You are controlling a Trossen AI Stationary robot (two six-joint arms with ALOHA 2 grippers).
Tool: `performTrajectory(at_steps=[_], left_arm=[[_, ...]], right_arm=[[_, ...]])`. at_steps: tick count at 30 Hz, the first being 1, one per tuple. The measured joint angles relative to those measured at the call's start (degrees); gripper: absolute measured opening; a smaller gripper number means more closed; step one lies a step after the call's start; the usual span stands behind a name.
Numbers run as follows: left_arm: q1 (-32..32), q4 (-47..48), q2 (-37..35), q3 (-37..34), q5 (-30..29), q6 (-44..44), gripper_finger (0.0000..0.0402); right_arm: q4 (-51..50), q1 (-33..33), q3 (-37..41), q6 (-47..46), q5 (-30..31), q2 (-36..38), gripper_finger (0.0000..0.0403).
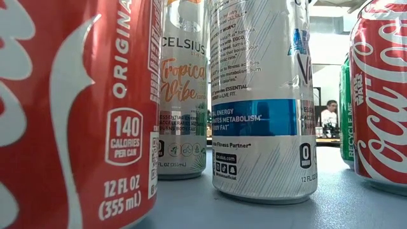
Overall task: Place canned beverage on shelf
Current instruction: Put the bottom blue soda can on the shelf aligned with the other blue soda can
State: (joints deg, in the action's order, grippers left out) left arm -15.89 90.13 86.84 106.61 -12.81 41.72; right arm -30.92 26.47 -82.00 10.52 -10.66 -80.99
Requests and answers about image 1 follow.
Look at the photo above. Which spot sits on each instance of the red Coca-Cola can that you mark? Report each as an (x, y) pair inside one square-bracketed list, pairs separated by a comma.
[(79, 95), (381, 111)]

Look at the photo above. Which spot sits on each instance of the green Sprite soda can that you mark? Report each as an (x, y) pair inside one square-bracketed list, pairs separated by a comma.
[(346, 127)]

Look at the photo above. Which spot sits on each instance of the white Celsius Tropical Vibe can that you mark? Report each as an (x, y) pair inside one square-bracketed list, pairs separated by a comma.
[(184, 95)]

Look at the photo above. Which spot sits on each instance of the white Celsius Arctic Vibe can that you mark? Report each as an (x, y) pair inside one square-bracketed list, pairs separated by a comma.
[(264, 127)]

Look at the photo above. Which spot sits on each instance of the black computer monitor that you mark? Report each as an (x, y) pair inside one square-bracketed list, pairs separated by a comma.
[(317, 114)]

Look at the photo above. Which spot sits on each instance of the person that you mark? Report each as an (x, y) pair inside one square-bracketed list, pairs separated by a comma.
[(329, 116)]

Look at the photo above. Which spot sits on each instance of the blue table mat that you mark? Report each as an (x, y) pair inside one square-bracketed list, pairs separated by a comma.
[(334, 197)]

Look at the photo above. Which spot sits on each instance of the wooden shelf black metal frame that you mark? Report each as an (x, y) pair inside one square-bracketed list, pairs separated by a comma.
[(209, 136)]

